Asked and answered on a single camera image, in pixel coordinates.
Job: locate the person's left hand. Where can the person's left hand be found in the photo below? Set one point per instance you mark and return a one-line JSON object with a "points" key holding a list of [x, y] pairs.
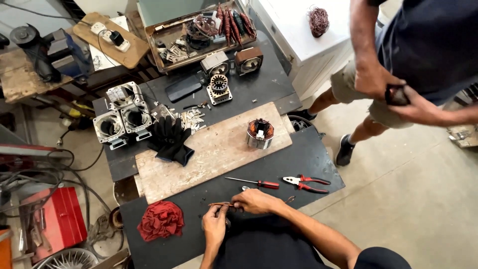
{"points": [[214, 228]]}

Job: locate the person's right hand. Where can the person's right hand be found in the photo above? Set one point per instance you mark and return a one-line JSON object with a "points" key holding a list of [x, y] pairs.
{"points": [[259, 201]]}

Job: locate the person's right fingers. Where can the person's right fingers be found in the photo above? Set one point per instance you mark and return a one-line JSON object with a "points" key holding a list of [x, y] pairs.
{"points": [[239, 204]]}

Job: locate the small metal spoon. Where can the small metal spoon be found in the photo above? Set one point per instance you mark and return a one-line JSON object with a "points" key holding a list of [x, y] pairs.
{"points": [[245, 188]]}

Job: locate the person's black shirt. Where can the person's black shirt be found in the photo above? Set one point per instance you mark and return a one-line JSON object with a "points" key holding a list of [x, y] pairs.
{"points": [[269, 246]]}

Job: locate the worn wooden work board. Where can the worn wooden work board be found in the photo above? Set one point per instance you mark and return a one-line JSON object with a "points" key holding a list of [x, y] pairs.
{"points": [[216, 157]]}

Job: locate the motor stator with copper winding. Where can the motor stator with copper winding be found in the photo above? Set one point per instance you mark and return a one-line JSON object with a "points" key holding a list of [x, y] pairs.
{"points": [[260, 134]]}

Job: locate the crumpled red cloth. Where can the crumpled red cloth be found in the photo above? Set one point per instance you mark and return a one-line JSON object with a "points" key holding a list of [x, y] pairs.
{"points": [[160, 220]]}

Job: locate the pair of black gloves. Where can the pair of black gloves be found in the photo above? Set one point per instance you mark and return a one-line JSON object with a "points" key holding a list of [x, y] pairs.
{"points": [[170, 140]]}

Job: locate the pile of small metal pieces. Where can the pile of small metal pieces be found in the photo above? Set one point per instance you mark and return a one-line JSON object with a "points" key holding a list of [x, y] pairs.
{"points": [[192, 118]]}

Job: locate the round fan part under table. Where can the round fan part under table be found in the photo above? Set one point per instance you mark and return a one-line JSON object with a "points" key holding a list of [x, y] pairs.
{"points": [[303, 125]]}

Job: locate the bare laminated stator core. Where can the bare laminated stator core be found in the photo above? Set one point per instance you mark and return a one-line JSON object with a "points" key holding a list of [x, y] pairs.
{"points": [[219, 89]]}

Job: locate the black flat rectangular block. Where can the black flat rectangular block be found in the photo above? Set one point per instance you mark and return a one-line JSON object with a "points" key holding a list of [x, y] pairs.
{"points": [[183, 88]]}

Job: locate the grey empty motor housing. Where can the grey empty motor housing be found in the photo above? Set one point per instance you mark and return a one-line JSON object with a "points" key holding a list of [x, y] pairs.
{"points": [[109, 129], [123, 94], [136, 118]]}

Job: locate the grey square motor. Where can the grey square motor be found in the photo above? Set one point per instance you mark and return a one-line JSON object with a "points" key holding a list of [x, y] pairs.
{"points": [[215, 64]]}

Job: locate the brown square motor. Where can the brown square motor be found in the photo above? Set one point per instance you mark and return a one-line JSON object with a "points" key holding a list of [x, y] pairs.
{"points": [[248, 60]]}

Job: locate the metal tray of motor parts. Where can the metal tray of motor parts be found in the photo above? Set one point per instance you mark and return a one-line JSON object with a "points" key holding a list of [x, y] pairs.
{"points": [[201, 35]]}

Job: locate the white cabinet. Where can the white cabinet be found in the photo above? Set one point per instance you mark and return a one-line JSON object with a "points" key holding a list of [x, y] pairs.
{"points": [[302, 37]]}

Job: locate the red metal toolbox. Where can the red metal toolbox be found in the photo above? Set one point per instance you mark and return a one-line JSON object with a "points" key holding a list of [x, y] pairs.
{"points": [[56, 220]]}

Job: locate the dark small motor part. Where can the dark small motor part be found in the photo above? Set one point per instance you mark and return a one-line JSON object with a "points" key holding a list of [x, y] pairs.
{"points": [[396, 96]]}

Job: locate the white paper sheet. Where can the white paper sheet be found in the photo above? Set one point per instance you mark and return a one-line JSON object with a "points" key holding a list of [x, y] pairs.
{"points": [[100, 59]]}

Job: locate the black plug-in charger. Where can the black plug-in charger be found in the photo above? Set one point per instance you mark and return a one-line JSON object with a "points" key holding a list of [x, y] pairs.
{"points": [[116, 38]]}

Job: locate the wooden board with sockets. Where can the wooden board with sockets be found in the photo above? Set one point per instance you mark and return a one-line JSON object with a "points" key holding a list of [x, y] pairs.
{"points": [[112, 41]]}

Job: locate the blue bench vise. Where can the blue bench vise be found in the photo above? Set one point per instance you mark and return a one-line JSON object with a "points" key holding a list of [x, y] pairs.
{"points": [[69, 52]]}

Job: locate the worn wooden workbench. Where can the worn wooden workbench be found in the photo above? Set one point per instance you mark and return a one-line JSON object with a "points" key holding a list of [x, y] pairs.
{"points": [[26, 76]]}

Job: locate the black angle grinder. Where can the black angle grinder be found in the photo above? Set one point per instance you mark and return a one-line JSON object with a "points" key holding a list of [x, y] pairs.
{"points": [[35, 52]]}

